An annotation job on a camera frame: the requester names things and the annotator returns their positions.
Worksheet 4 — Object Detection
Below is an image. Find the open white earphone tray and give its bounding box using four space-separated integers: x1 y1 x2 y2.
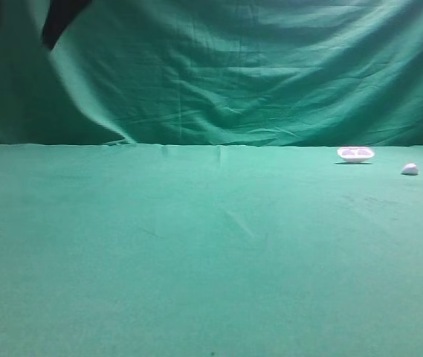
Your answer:
337 147 375 164

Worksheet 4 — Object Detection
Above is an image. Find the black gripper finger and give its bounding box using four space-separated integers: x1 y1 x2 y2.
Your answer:
41 0 92 51

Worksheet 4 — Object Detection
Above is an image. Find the green backdrop cloth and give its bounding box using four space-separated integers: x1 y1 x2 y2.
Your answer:
0 1 423 147

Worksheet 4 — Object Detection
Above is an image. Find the small white earbud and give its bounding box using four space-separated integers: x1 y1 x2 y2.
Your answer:
401 163 419 176

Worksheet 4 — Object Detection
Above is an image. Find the green table cloth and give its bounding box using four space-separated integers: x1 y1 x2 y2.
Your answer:
0 144 423 356

